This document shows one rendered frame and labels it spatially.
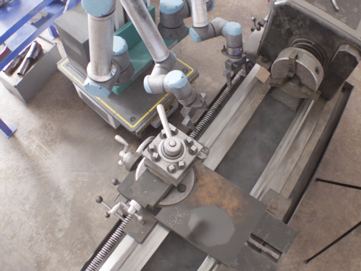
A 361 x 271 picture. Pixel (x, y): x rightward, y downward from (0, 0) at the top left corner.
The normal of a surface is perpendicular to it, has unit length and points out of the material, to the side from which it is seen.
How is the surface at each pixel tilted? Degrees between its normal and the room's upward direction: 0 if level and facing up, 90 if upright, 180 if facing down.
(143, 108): 0
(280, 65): 90
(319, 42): 90
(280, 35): 90
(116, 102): 0
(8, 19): 0
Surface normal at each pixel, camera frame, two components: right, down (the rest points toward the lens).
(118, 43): 0.07, -0.51
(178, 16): 0.47, 0.79
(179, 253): 0.23, -0.35
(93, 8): -0.24, 0.80
